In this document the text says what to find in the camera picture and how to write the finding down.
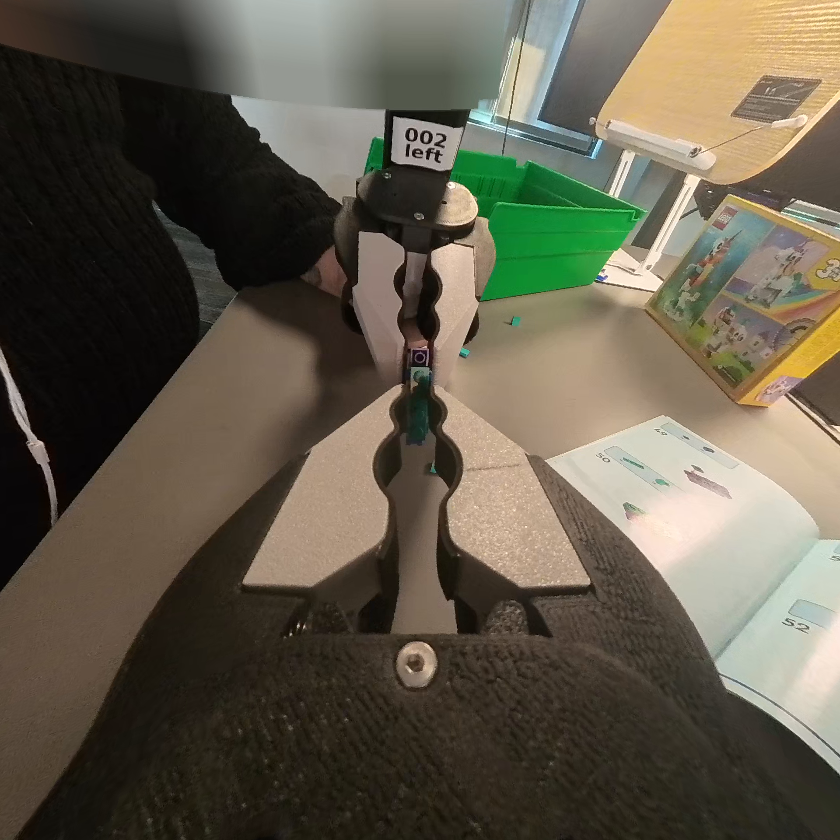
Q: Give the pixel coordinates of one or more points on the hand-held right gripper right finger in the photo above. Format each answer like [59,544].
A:
[512,525]

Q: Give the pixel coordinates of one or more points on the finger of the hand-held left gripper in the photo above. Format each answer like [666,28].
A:
[456,295]
[377,295]

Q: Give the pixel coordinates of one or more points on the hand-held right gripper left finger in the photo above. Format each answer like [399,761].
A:
[315,525]

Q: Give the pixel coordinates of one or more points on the purple teal brick assembly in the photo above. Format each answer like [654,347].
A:
[418,400]

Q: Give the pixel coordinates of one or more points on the green plastic bin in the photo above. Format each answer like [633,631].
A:
[558,243]

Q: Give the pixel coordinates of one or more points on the colourful toy brick set box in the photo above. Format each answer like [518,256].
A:
[741,295]

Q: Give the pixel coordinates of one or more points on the open instruction booklet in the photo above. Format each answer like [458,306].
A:
[689,525]

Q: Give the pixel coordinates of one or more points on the white table stand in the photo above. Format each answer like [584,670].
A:
[663,216]

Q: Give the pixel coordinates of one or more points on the person's black sweater torso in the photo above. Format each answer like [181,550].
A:
[79,262]

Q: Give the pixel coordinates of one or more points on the tilted wooden table board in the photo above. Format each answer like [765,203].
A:
[709,59]

